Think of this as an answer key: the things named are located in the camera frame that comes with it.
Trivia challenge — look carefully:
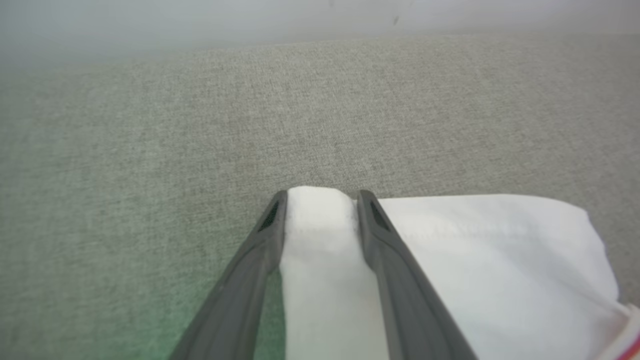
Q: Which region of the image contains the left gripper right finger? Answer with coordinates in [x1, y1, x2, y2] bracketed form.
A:
[355, 189, 479, 360]

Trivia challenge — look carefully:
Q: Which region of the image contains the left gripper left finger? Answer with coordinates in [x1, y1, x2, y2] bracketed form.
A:
[167, 189, 290, 360]

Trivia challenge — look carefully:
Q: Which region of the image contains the red white striped jersey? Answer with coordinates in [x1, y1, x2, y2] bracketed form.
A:
[278, 185, 640, 360]

